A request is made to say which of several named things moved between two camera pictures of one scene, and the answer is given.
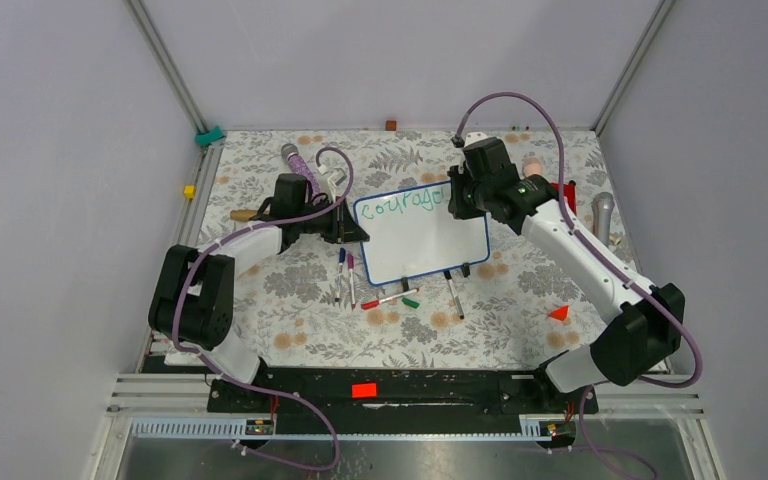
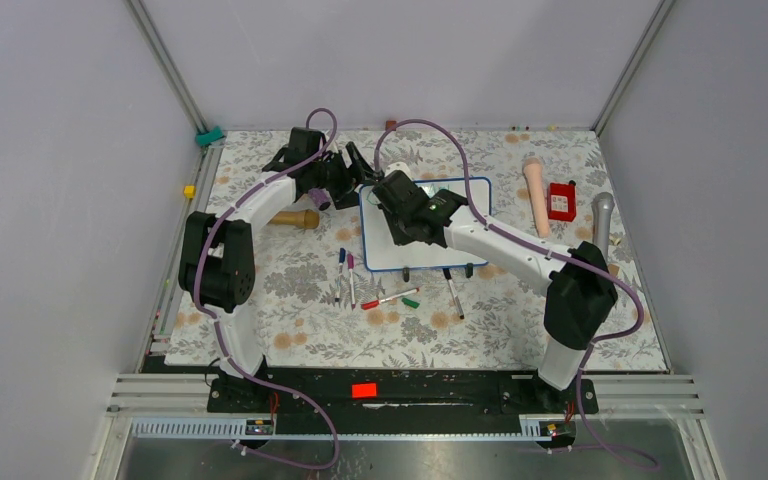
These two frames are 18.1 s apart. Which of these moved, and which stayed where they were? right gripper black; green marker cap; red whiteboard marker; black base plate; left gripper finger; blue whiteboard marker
Moved: right gripper black; left gripper finger
Stayed: green marker cap; red whiteboard marker; blue whiteboard marker; black base plate
